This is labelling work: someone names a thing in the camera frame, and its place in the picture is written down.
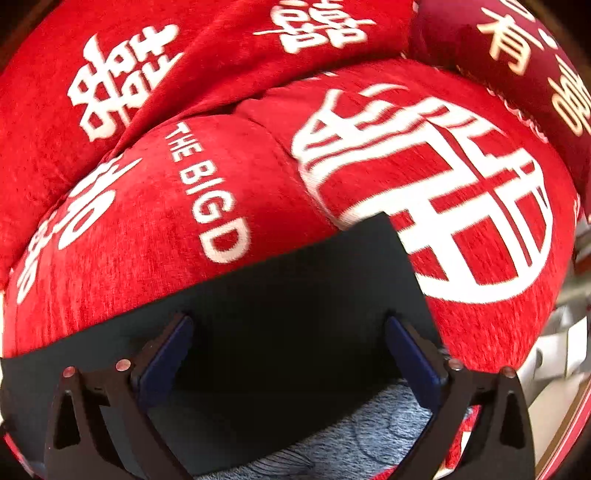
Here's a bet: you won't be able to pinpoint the red printed sofa cover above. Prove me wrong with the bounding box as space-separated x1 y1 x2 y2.
0 59 579 480
0 0 414 282

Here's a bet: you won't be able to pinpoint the white furniture frame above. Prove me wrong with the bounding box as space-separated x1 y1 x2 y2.
521 258 591 418

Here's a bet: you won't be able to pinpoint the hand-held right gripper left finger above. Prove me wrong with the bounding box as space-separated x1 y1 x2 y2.
44 314 195 480

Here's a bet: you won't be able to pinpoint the dark red printed cushion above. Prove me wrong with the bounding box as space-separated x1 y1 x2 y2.
408 0 591 224

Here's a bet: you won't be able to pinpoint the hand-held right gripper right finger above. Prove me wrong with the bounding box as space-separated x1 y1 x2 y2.
385 316 537 480

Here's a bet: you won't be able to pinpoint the black pants with grey lining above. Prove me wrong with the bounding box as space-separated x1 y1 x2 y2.
0 213 472 480

